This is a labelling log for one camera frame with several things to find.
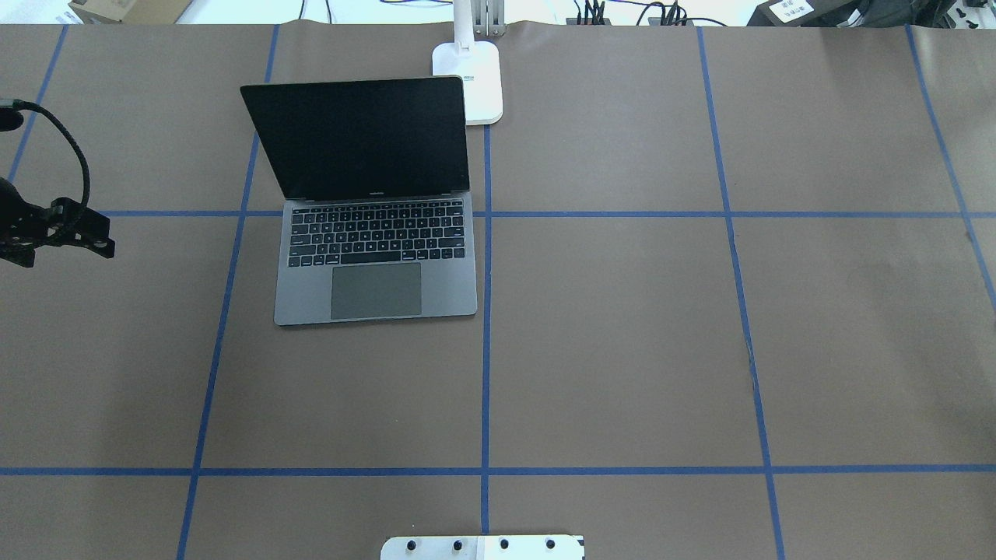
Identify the orange black usb hub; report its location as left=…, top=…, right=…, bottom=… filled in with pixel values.
left=564, top=1, right=611, bottom=27

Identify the dark brown box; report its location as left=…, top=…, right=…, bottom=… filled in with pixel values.
left=747, top=1, right=861, bottom=27

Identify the cardboard box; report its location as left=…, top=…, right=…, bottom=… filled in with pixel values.
left=68, top=0, right=191, bottom=25

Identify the white desk lamp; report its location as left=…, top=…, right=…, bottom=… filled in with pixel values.
left=431, top=1, right=504, bottom=125

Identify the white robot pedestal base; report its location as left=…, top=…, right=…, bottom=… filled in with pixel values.
left=380, top=534, right=586, bottom=559

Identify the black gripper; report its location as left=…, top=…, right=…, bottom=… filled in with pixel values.
left=1, top=177, right=115, bottom=268

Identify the grey laptop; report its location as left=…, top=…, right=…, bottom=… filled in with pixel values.
left=240, top=75, right=478, bottom=327

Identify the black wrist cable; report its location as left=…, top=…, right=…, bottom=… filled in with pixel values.
left=0, top=98, right=93, bottom=211

